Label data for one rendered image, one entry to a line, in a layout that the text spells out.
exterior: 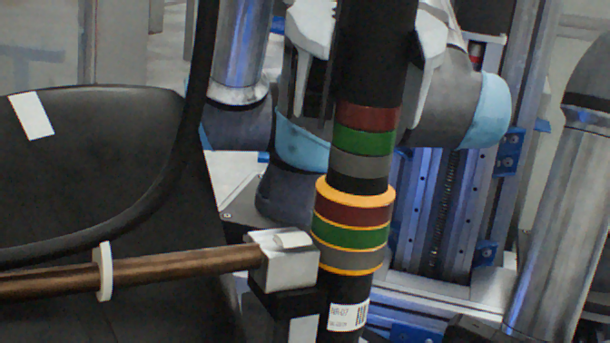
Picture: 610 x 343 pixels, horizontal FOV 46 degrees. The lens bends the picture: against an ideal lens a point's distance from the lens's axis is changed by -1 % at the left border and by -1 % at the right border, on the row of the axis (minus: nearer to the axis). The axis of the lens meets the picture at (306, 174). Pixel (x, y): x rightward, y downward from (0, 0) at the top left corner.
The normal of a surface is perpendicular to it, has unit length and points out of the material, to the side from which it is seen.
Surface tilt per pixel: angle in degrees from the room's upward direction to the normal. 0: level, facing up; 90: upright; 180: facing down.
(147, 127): 36
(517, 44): 90
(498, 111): 71
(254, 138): 105
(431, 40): 42
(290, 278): 90
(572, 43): 90
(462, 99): 58
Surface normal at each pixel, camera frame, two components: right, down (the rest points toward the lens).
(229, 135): 0.16, 0.73
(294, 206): -0.10, 0.07
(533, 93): -0.25, 0.34
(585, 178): -0.37, 0.01
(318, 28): -0.48, -0.62
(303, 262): 0.44, 0.39
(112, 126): 0.48, -0.51
